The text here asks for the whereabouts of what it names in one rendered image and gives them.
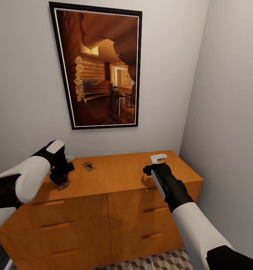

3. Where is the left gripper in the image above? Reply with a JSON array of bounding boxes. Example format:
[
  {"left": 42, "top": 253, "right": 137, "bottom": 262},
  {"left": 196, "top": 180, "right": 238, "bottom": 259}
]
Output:
[{"left": 50, "top": 161, "right": 74, "bottom": 183}]

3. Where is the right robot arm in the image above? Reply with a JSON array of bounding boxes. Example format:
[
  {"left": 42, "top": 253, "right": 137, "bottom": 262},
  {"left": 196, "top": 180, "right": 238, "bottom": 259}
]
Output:
[{"left": 143, "top": 154, "right": 253, "bottom": 270}]

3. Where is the mousetrap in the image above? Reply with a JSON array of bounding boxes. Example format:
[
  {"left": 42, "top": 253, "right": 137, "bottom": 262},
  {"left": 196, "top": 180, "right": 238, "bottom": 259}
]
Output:
[
  {"left": 55, "top": 174, "right": 69, "bottom": 189},
  {"left": 83, "top": 161, "right": 96, "bottom": 171}
]

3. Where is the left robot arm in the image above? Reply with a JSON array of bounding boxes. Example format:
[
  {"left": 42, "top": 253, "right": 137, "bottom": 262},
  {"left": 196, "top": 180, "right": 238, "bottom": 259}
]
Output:
[{"left": 0, "top": 140, "right": 75, "bottom": 227}]

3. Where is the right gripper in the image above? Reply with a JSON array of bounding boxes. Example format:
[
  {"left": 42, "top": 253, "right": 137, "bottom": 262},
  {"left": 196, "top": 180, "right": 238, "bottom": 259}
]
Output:
[{"left": 143, "top": 164, "right": 154, "bottom": 176}]

